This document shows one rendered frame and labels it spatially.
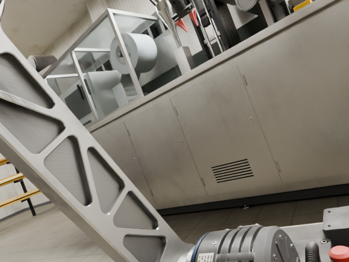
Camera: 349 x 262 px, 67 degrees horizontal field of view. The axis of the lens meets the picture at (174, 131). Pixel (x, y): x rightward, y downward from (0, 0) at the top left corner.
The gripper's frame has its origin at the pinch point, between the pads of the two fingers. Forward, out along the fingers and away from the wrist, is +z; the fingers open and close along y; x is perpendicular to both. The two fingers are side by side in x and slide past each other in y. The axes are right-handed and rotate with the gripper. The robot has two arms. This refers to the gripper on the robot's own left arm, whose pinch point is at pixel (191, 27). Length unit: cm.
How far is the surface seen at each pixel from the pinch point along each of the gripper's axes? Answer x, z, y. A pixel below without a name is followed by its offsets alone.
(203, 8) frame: -37.7, 0.6, 1.6
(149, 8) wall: -340, -9, 171
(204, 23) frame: -32.4, 7.2, 3.8
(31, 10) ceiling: -284, -123, 338
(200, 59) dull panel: -73, 38, 34
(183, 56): -51, 23, 35
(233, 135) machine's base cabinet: 13, 60, 7
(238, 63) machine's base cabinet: -3.3, 28.3, -10.2
